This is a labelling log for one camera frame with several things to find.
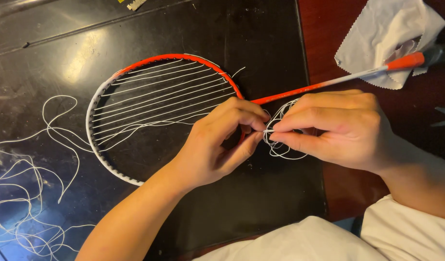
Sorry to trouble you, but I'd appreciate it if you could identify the person's left hand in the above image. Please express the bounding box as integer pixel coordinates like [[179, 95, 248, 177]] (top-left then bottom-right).
[[169, 97, 271, 193]]

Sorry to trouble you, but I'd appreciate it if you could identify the small silver serrated tag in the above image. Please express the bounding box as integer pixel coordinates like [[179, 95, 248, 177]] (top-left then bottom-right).
[[126, 0, 148, 11]]

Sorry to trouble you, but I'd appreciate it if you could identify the red and white badminton racket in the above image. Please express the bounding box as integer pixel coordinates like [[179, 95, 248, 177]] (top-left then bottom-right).
[[85, 43, 445, 187]]

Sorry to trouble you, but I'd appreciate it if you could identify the black desk mat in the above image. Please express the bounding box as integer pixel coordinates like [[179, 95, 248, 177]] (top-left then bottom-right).
[[0, 0, 329, 261]]

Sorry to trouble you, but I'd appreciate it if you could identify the white cloth with zigzag edge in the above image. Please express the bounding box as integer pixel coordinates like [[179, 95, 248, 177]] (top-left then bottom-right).
[[334, 0, 445, 90]]

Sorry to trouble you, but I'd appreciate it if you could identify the person's white shirt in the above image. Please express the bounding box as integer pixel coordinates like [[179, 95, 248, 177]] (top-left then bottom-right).
[[193, 194, 445, 261]]

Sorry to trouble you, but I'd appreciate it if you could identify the white racket string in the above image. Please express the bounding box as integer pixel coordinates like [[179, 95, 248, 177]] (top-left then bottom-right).
[[0, 95, 97, 259], [90, 54, 311, 161]]

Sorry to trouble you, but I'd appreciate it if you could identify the person's right hand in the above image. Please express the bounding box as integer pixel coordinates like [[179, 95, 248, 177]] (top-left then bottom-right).
[[268, 89, 394, 175]]

